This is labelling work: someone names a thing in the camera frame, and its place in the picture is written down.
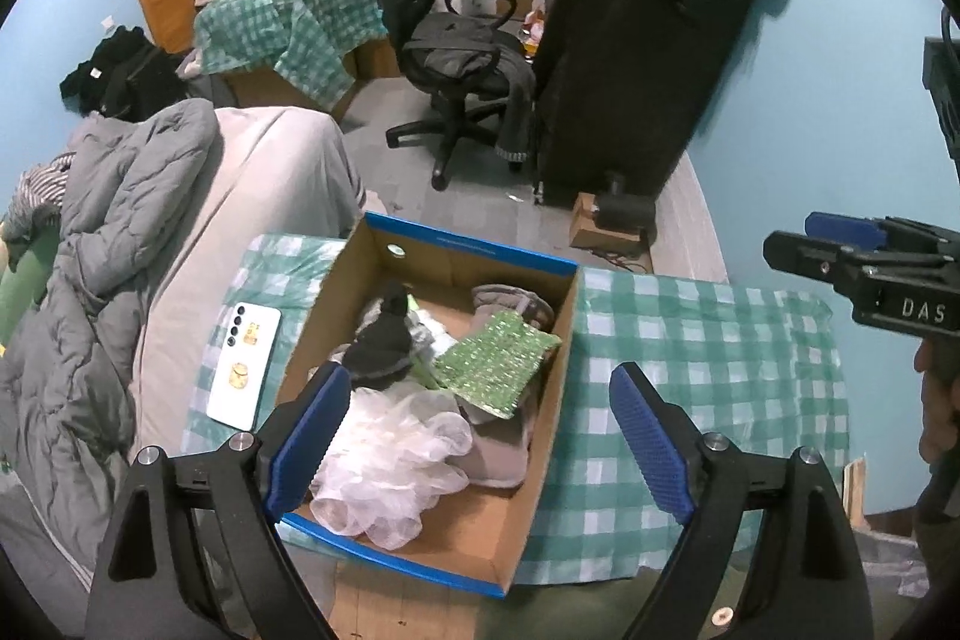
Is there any green checkered tablecloth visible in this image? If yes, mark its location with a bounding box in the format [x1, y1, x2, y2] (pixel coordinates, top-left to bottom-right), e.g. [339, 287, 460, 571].
[215, 214, 850, 598]

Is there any beige mattress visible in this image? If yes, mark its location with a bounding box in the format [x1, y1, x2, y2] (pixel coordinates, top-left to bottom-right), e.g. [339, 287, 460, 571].
[130, 106, 366, 453]

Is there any green checkered cloth on box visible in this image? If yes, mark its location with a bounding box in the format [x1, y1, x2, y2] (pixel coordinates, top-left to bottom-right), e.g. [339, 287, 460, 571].
[194, 0, 387, 109]

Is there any black wardrobe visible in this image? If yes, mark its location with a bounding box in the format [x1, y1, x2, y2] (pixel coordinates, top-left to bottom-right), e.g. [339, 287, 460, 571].
[534, 0, 754, 203]

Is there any black sock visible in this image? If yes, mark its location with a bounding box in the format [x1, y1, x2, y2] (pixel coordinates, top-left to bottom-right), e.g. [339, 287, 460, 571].
[340, 281, 413, 388]

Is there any person's right hand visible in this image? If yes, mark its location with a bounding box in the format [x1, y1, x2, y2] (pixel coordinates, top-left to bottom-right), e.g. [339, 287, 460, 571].
[914, 339, 958, 464]

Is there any striped cloth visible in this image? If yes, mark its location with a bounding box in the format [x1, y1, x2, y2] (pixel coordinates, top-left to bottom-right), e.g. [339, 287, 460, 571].
[2, 151, 75, 242]

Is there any black office chair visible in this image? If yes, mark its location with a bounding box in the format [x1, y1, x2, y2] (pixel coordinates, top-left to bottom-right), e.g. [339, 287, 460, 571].
[379, 0, 535, 191]

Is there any blue cardboard box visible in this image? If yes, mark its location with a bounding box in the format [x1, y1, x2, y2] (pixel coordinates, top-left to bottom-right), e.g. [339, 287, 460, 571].
[277, 213, 578, 598]

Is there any black device on box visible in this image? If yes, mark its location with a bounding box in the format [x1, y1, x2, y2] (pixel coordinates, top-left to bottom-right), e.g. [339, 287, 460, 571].
[594, 172, 656, 234]

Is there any beige cloth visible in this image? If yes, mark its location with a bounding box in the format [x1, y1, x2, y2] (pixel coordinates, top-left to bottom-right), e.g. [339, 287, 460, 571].
[449, 284, 555, 489]

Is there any silver plastic bag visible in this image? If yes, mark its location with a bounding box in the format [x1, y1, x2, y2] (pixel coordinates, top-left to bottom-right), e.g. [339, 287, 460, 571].
[854, 528, 929, 599]

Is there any black clothes pile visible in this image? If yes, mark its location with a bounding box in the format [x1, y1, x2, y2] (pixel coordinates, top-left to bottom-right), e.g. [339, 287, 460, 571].
[59, 26, 187, 124]

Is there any white smartphone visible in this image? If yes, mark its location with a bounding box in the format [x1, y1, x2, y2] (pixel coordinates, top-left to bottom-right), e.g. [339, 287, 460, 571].
[205, 302, 281, 431]

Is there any small cardboard box on floor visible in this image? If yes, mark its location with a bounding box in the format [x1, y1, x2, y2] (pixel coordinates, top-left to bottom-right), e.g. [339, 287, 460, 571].
[569, 193, 647, 255]

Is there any green glitter pouch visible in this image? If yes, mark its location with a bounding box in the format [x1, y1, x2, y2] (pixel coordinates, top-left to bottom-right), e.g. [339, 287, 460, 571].
[433, 310, 563, 419]

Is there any gray quilted blanket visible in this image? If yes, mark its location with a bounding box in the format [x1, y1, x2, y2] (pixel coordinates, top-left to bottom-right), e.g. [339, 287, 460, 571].
[2, 99, 218, 569]

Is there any white mesh bath pouf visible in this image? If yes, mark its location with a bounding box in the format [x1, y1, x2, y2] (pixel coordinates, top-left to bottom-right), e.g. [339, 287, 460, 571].
[309, 380, 473, 551]

